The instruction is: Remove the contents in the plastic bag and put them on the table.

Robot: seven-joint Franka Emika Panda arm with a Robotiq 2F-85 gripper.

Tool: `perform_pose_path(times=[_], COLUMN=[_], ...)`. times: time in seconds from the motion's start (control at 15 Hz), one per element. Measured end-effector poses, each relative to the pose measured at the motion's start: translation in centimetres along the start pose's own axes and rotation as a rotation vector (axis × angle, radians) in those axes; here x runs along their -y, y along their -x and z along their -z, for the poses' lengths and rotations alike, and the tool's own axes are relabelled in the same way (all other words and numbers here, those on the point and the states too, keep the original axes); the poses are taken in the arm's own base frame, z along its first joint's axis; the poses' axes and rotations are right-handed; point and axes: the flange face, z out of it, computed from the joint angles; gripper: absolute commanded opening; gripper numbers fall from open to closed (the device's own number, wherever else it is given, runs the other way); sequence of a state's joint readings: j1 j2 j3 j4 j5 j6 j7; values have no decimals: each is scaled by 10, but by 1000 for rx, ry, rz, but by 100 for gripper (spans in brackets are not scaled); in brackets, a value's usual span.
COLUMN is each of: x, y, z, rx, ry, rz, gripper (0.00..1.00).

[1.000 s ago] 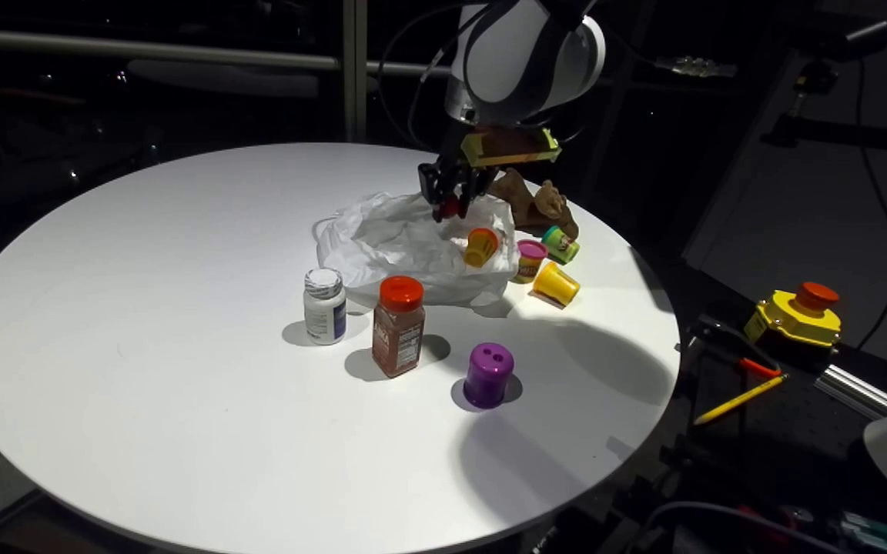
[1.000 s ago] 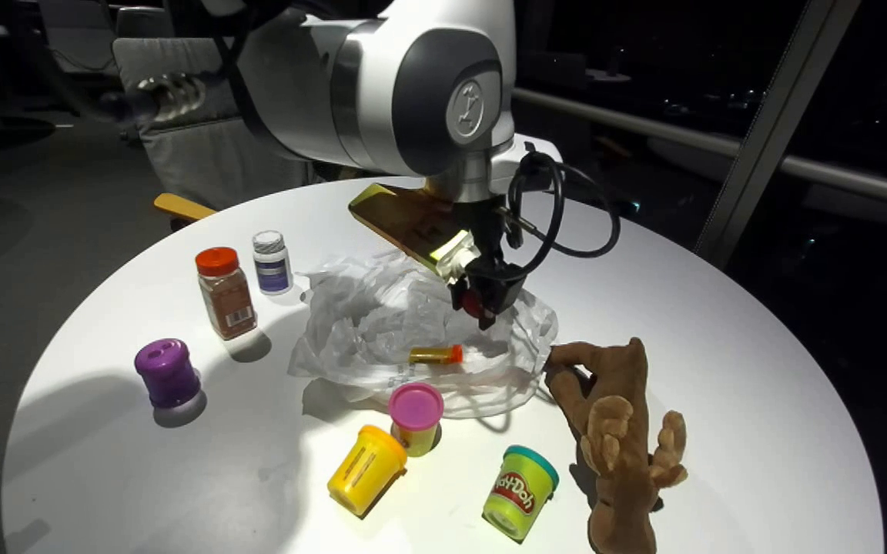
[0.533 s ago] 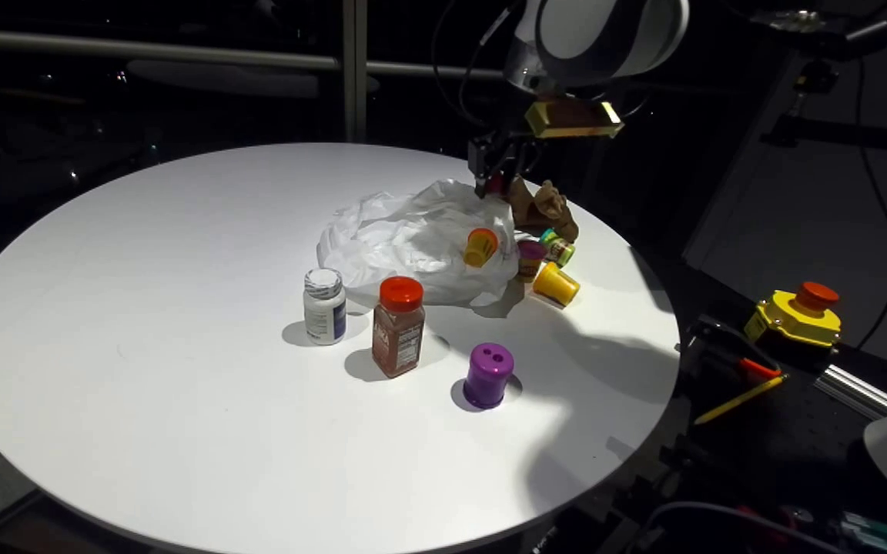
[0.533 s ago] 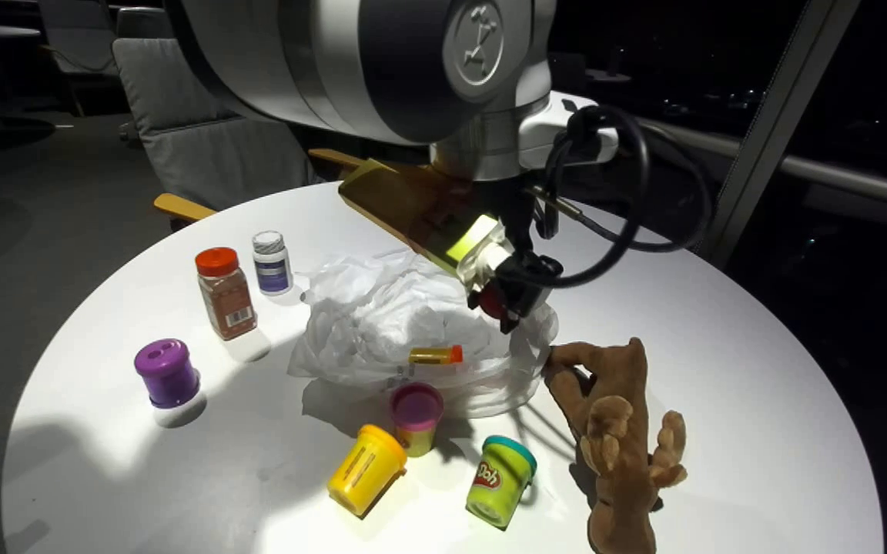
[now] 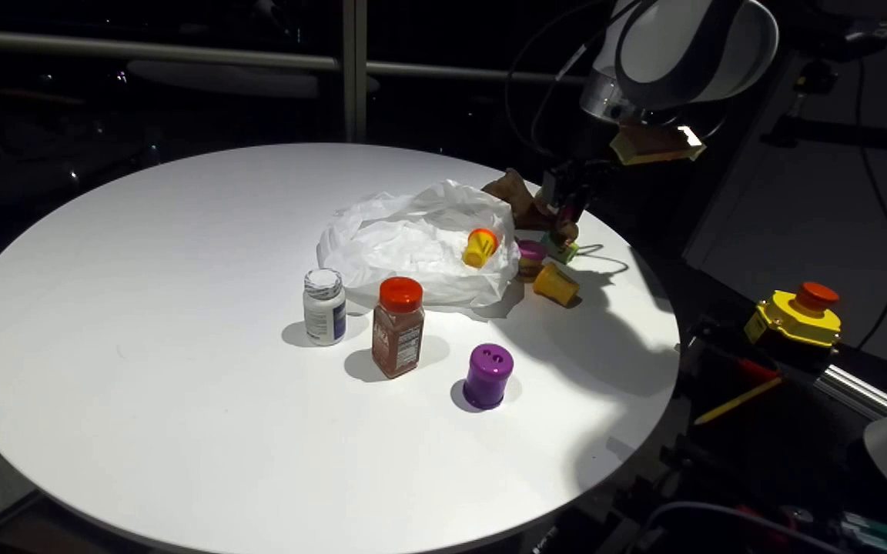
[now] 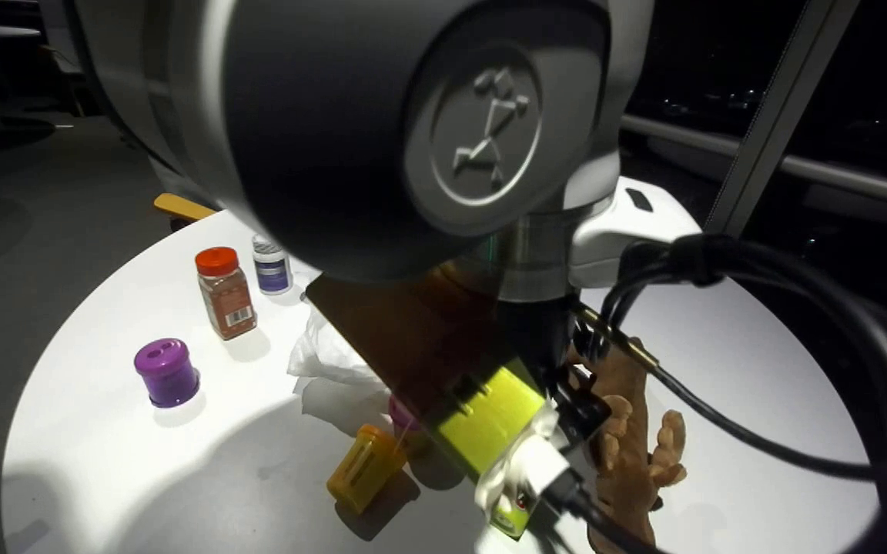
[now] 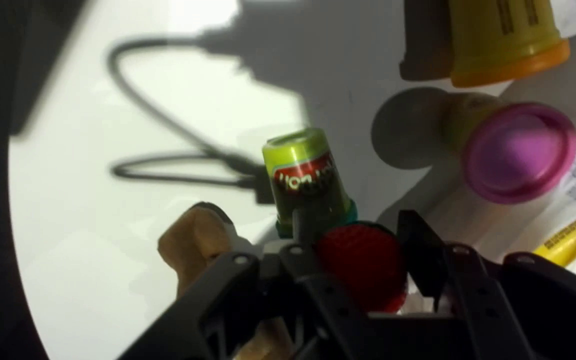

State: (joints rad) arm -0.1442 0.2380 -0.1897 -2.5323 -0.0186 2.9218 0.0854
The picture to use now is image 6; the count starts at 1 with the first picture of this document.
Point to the grey vertical metal post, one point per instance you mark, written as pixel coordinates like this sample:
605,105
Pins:
782,113

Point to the white plastic bag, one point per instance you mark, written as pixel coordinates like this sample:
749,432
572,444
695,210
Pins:
325,369

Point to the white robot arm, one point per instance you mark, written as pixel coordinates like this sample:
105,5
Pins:
360,123

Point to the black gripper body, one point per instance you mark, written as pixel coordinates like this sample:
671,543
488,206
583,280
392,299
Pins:
580,394

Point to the brown plush toy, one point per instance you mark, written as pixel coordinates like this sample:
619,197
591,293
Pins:
632,451

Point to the purple plastic cylinder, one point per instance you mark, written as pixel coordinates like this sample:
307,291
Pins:
168,369

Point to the all yellow plastic tub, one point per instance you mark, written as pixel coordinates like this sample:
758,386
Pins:
363,468

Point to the red lid spice jar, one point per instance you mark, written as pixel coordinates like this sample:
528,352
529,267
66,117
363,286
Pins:
226,296

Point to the clear jar white lid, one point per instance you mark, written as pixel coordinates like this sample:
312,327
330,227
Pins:
273,268

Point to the yellow flat board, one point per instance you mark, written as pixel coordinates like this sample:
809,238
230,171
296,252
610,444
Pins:
181,206

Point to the grey horizontal metal rail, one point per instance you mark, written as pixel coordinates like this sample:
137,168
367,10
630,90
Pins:
855,176

